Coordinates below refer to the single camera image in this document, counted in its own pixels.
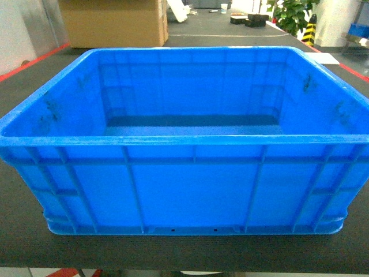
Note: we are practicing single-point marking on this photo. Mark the blue bin far right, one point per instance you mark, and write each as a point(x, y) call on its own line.
point(359, 30)

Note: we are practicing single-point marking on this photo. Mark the black foam blocks stack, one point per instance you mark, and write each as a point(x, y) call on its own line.
point(249, 20)

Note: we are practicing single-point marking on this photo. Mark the yellow black striped bollard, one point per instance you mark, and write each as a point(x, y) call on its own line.
point(309, 35)

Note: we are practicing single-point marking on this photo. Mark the large blue plastic crate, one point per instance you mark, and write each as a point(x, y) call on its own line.
point(191, 141)

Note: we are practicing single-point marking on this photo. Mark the white paper cup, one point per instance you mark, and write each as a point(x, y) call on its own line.
point(224, 8)

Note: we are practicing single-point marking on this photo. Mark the green potted plant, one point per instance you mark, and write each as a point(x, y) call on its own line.
point(293, 16)

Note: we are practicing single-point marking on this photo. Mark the white foam piece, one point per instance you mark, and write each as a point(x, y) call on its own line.
point(177, 11)

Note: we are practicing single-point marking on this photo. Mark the large cardboard box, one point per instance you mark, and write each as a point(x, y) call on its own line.
point(102, 24)

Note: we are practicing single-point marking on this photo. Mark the white sheet on table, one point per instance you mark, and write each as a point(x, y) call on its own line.
point(323, 58)

